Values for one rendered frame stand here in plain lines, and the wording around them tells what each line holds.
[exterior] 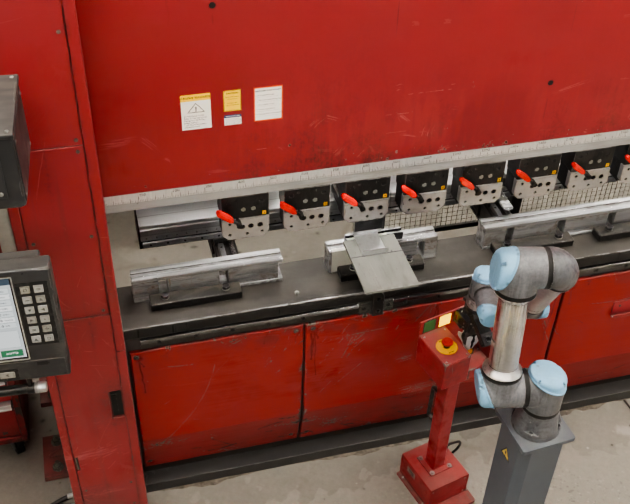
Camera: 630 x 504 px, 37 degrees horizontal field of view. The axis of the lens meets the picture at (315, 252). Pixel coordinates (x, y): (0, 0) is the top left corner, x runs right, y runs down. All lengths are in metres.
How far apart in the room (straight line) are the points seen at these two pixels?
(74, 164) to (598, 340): 2.19
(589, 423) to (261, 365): 1.49
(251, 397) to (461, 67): 1.37
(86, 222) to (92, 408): 0.75
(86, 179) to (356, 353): 1.28
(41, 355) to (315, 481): 1.62
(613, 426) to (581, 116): 1.46
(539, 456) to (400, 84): 1.20
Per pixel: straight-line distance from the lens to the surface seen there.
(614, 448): 4.07
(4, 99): 2.16
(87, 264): 2.75
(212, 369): 3.27
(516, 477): 3.08
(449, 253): 3.38
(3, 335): 2.37
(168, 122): 2.74
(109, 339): 2.95
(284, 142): 2.86
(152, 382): 3.27
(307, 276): 3.23
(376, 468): 3.80
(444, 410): 3.41
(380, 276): 3.06
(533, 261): 2.57
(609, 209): 3.57
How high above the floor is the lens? 3.03
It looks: 40 degrees down
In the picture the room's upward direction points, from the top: 2 degrees clockwise
